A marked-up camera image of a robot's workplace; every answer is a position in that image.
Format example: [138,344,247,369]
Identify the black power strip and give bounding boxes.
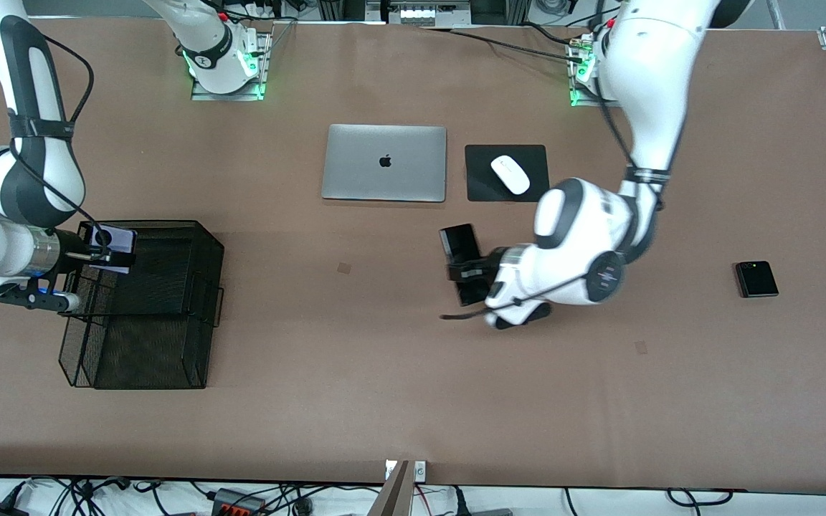
[212,489,265,516]

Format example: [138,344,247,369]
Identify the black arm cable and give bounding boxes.
[440,72,672,321]
[8,32,113,252]

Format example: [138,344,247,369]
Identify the grey slanted post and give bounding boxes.
[369,461,411,516]

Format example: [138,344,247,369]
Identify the lilac flip phone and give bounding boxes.
[87,224,138,277]

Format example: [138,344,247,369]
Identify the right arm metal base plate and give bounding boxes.
[191,32,272,102]

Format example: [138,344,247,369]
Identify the white computer mouse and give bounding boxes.
[490,155,531,195]

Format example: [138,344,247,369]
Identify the silver closed laptop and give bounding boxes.
[321,124,448,204]

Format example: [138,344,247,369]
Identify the black wire mesh tray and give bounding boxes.
[59,315,212,390]
[57,220,225,328]

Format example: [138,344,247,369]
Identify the long black smartphone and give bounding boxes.
[440,224,494,307]

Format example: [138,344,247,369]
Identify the black cable on table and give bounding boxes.
[420,27,587,64]

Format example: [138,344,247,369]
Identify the white metal bracket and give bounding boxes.
[384,461,427,481]

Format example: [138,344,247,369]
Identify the dark grey flip phone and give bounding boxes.
[734,261,779,299]

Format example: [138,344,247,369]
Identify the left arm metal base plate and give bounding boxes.
[569,36,623,109]

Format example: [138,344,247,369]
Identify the black mouse pad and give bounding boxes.
[465,144,551,203]

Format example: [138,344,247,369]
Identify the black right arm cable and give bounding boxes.
[8,32,113,252]

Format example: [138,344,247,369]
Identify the black looped floor cable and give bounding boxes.
[668,489,733,507]

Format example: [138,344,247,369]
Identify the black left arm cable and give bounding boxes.
[440,72,672,321]

